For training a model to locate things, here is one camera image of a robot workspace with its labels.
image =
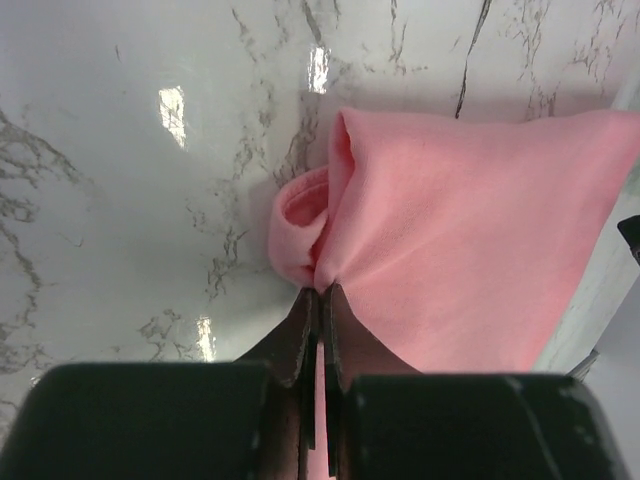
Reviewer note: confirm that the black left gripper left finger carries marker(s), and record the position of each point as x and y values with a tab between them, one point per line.
287	412

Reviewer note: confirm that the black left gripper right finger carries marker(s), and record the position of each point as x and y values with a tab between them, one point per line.
350	351

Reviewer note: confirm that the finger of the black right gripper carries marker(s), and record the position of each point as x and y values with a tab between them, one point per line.
630	231

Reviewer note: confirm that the pink t-shirt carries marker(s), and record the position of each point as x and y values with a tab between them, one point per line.
459	246

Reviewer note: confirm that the right aluminium frame post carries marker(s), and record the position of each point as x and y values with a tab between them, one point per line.
581	370

